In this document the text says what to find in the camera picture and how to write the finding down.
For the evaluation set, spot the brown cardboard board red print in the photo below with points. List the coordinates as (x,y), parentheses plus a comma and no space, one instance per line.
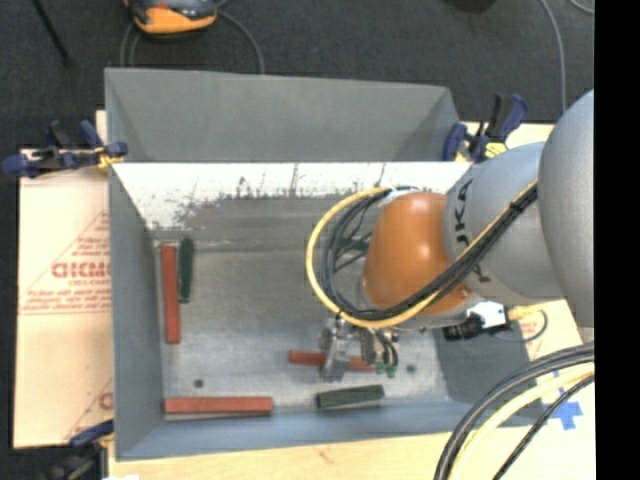
(60,248)

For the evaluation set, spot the black cylinder on white bracket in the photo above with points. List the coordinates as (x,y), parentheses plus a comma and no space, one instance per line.
(470,327)

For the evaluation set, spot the grey metal bin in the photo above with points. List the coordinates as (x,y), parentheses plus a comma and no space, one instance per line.
(250,288)

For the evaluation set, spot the red-brown flat block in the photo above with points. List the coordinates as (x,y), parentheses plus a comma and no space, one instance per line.
(170,293)
(305,357)
(217,405)

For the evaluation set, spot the dark green flat block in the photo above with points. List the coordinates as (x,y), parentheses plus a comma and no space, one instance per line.
(185,268)
(350,397)

